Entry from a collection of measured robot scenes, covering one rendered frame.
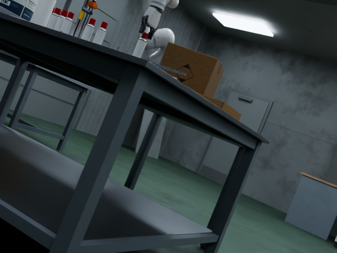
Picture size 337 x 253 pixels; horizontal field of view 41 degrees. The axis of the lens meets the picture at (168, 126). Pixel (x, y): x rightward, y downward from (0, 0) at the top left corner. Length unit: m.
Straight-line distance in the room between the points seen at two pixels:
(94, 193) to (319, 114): 8.94
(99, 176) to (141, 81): 0.32
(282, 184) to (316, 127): 1.40
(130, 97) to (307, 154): 8.77
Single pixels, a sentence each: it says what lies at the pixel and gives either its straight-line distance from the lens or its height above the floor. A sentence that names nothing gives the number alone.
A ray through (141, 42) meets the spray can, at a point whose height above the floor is 1.06.
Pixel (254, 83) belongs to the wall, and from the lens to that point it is 10.82.
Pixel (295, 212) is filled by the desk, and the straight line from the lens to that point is 8.02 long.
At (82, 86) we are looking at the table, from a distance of 4.79.
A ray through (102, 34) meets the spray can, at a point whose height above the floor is 1.01.
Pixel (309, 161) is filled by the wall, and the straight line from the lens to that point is 10.00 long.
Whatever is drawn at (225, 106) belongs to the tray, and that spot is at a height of 0.86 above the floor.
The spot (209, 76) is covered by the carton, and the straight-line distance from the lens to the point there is 2.46.
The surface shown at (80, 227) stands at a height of 0.29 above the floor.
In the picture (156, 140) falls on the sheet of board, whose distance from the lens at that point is 9.92.
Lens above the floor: 0.66
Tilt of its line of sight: 1 degrees up
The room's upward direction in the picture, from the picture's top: 22 degrees clockwise
